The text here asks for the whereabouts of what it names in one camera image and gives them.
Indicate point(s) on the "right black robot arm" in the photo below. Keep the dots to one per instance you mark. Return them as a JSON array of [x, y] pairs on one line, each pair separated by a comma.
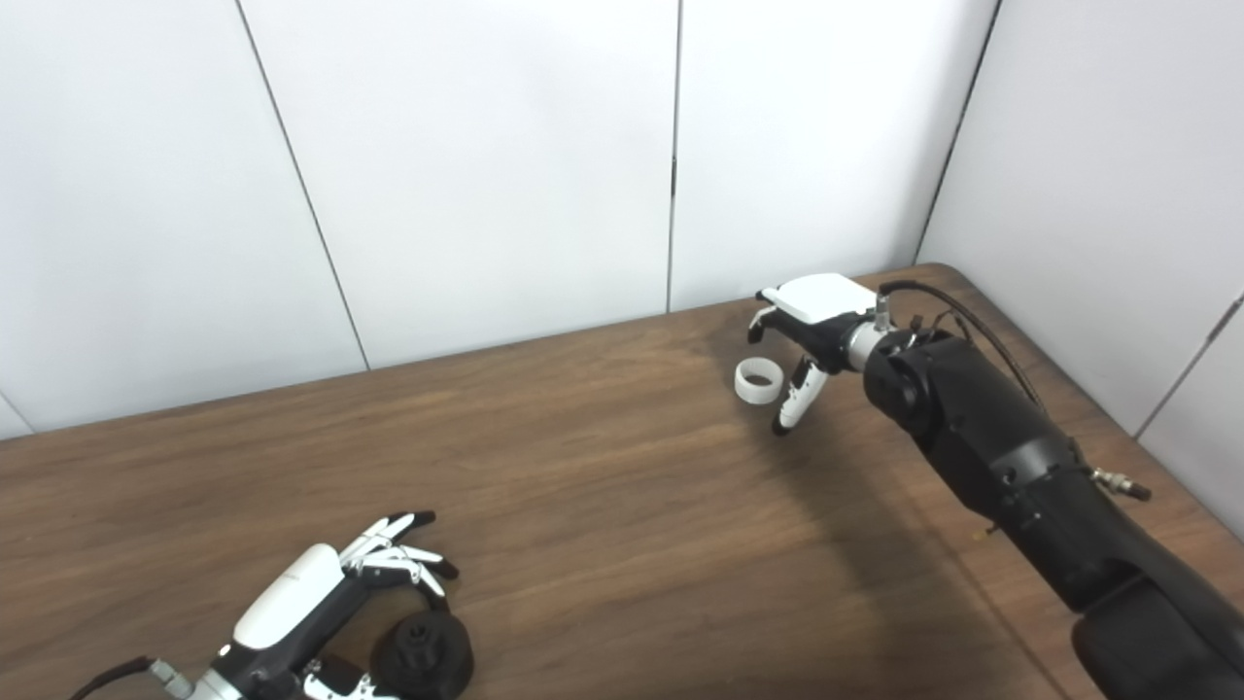
[[991, 437]]

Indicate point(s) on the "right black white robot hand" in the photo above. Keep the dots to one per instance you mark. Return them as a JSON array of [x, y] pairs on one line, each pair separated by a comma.
[[821, 297]]

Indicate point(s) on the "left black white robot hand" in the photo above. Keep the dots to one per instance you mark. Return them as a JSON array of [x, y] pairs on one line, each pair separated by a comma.
[[292, 593]]

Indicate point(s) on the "round black plastic part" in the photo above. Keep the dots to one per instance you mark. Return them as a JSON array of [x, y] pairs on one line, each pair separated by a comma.
[[437, 661]]

